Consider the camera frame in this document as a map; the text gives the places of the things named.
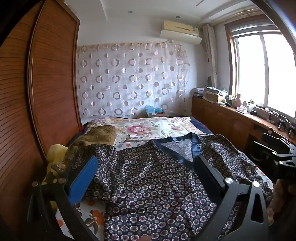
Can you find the white box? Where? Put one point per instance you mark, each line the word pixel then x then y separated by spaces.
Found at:
pixel 261 112

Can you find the circle-print sheer curtain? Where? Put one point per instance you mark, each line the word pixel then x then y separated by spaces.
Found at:
pixel 129 81

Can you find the cardboard box with blue bags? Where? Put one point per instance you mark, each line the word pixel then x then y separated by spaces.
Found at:
pixel 153 111

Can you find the floral quilt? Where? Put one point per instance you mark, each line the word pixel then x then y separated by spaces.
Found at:
pixel 143 129

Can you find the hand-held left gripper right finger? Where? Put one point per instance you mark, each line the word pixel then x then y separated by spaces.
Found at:
pixel 209 178

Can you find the tissue box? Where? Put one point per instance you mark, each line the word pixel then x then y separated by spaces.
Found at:
pixel 242 109

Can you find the white air conditioner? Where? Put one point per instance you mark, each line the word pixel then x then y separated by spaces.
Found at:
pixel 180 33

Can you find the person's right hand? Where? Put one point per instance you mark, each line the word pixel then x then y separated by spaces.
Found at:
pixel 283 197

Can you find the yellow cushion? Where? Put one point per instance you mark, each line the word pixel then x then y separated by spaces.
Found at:
pixel 55 153

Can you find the green cap bottle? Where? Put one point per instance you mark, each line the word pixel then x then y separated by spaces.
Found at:
pixel 251 105

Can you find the brown cardboard box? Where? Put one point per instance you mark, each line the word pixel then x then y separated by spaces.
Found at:
pixel 214 97

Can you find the navy circle-print garment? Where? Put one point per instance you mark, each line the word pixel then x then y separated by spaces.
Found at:
pixel 150 180

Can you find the wooden wardrobe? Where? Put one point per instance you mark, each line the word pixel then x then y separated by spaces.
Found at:
pixel 53 81

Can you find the stack of books and papers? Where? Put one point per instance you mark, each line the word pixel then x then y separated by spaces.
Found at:
pixel 211 89

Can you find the navy bed cover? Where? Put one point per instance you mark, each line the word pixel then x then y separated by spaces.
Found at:
pixel 203 127

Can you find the pink jug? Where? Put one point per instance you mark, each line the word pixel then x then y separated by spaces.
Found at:
pixel 237 102

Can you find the gathered patterned curtain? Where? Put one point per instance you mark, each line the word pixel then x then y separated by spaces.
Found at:
pixel 209 51

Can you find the olive brown patterned garment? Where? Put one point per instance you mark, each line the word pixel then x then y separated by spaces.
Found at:
pixel 99 135

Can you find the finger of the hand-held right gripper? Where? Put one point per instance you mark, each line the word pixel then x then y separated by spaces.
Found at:
pixel 261 150
pixel 272 139

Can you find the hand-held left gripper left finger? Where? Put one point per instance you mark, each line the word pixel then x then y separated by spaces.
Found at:
pixel 84 180

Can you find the orange fruit print bed sheet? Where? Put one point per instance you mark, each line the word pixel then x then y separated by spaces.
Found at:
pixel 90 215

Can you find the window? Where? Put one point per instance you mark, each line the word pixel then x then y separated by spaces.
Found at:
pixel 252 69

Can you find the wooden cabinet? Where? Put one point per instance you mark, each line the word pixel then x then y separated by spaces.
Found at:
pixel 219 118

